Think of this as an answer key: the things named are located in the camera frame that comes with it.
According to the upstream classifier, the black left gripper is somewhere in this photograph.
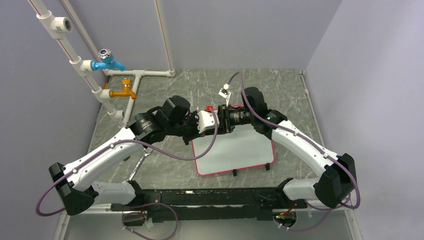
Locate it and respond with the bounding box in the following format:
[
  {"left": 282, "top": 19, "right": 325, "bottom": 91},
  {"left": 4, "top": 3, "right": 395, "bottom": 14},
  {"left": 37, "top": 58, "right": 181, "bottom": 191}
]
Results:
[{"left": 167, "top": 110, "right": 208, "bottom": 146}]

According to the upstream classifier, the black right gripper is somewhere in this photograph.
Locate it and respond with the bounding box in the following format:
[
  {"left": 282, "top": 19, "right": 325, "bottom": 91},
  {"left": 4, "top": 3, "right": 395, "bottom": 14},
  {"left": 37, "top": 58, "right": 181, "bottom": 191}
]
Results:
[{"left": 205, "top": 104, "right": 255, "bottom": 136}]

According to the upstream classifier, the pink framed whiteboard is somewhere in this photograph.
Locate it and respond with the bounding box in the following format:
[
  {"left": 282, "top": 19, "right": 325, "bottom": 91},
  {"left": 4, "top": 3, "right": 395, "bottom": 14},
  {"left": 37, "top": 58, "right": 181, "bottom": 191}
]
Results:
[{"left": 191, "top": 104, "right": 275, "bottom": 177}]

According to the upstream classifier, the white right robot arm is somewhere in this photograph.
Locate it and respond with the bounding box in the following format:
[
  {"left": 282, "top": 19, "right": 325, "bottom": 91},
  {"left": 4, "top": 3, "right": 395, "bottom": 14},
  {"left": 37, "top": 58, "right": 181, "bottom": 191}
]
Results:
[{"left": 217, "top": 87, "right": 358, "bottom": 209}]

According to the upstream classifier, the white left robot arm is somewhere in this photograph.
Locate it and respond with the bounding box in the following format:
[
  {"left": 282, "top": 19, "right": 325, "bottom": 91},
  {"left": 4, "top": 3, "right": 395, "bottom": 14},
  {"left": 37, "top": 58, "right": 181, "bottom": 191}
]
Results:
[{"left": 48, "top": 95, "right": 202, "bottom": 216}]

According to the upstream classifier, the silver combination wrench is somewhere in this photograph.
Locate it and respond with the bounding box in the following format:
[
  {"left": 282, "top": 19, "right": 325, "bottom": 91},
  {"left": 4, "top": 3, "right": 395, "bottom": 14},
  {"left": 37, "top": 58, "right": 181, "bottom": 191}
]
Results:
[{"left": 126, "top": 148, "right": 154, "bottom": 182}]

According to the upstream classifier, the orange brass faucet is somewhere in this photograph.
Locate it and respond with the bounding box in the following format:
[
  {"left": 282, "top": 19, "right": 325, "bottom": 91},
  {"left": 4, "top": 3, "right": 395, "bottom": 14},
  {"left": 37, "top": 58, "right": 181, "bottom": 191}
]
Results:
[{"left": 109, "top": 78, "right": 137, "bottom": 100}]

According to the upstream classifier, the blue plastic faucet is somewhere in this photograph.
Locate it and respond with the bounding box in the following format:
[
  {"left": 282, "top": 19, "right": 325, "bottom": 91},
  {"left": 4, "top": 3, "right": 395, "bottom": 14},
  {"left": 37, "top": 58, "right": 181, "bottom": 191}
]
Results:
[{"left": 90, "top": 48, "right": 126, "bottom": 71}]

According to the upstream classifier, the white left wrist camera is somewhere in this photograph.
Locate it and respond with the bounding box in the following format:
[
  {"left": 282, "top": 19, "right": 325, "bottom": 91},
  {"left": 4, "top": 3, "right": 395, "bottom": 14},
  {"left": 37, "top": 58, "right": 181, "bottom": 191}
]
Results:
[{"left": 197, "top": 106, "right": 220, "bottom": 134}]

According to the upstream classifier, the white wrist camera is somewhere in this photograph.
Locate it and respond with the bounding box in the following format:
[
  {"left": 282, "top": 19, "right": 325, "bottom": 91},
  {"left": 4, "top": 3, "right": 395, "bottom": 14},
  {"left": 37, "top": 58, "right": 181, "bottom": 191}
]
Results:
[
  {"left": 218, "top": 83, "right": 233, "bottom": 107},
  {"left": 197, "top": 106, "right": 220, "bottom": 134}
]

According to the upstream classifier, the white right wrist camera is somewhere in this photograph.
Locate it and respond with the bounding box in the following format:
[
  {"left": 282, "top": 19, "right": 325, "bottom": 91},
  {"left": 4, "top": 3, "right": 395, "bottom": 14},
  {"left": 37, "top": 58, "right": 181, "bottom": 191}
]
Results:
[{"left": 218, "top": 83, "right": 233, "bottom": 107}]

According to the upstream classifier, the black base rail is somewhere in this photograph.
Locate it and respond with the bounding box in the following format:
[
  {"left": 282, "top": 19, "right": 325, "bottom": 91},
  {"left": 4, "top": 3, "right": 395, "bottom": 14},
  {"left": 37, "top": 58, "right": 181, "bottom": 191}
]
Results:
[{"left": 110, "top": 187, "right": 307, "bottom": 223}]

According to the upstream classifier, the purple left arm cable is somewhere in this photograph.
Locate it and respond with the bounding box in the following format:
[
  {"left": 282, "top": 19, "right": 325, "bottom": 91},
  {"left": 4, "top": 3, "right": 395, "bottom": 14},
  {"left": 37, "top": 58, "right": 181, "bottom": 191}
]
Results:
[{"left": 35, "top": 105, "right": 220, "bottom": 240}]

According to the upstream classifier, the white PVC pipe frame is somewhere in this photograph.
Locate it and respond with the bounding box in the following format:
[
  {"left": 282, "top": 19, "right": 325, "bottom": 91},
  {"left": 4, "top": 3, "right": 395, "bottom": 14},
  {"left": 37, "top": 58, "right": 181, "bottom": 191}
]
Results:
[{"left": 28, "top": 0, "right": 175, "bottom": 128}]

